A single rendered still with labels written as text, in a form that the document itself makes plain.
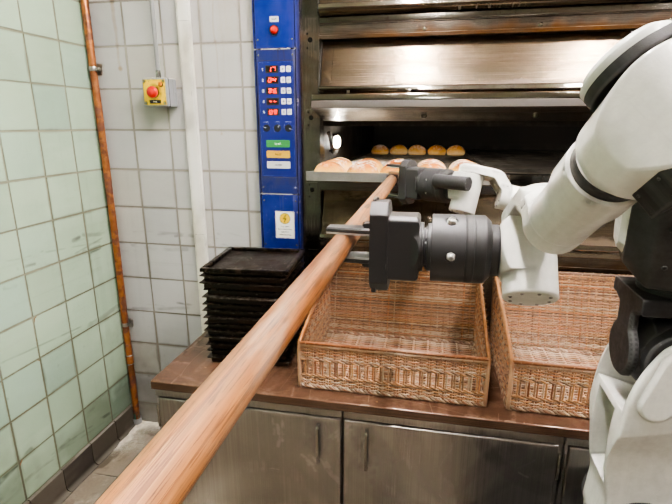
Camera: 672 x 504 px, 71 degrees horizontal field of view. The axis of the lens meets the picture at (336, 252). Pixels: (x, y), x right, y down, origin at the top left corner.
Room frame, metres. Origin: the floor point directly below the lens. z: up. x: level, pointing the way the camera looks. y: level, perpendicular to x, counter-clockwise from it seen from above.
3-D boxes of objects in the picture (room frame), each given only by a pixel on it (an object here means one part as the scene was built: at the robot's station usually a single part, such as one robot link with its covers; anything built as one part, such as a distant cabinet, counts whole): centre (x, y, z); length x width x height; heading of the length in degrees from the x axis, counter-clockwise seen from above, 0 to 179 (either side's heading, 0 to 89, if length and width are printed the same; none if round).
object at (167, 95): (1.85, 0.65, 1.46); 0.10 x 0.07 x 0.10; 79
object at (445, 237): (0.60, -0.11, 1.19); 0.12 x 0.10 x 0.13; 78
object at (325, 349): (1.45, -0.20, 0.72); 0.56 x 0.49 x 0.28; 78
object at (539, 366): (1.33, -0.79, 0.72); 0.56 x 0.49 x 0.28; 79
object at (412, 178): (1.29, -0.24, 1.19); 0.12 x 0.10 x 0.13; 43
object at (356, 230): (0.63, -0.02, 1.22); 0.06 x 0.03 x 0.02; 78
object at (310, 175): (1.60, -0.21, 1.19); 0.55 x 0.36 x 0.03; 78
